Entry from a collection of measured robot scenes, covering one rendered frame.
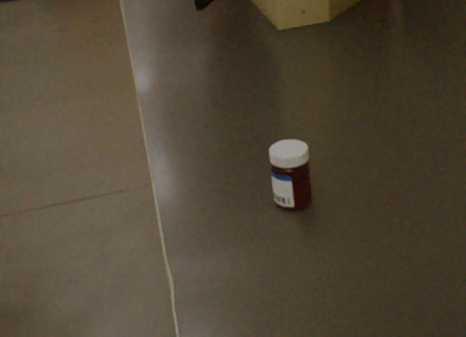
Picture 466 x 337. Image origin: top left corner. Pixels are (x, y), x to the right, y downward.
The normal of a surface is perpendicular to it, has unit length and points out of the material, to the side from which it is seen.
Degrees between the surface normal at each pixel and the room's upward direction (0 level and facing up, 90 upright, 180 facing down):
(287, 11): 90
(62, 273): 0
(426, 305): 0
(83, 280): 0
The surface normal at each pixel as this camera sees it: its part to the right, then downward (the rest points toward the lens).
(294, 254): -0.11, -0.91
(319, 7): 0.22, 0.39
